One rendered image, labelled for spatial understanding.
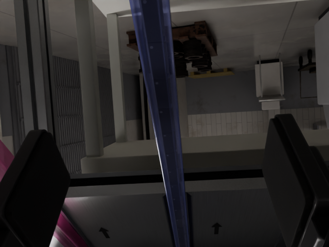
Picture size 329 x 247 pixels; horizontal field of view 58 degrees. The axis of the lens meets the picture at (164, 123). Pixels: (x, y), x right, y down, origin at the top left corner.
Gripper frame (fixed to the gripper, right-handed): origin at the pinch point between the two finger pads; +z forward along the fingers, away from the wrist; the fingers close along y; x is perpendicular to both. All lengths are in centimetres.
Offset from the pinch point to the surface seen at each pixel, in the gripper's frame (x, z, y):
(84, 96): -24, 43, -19
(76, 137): -300, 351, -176
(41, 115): -18.8, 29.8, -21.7
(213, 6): -21, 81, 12
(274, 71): -319, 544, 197
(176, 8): -20, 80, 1
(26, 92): -15.7, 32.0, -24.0
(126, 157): -34.1, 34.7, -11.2
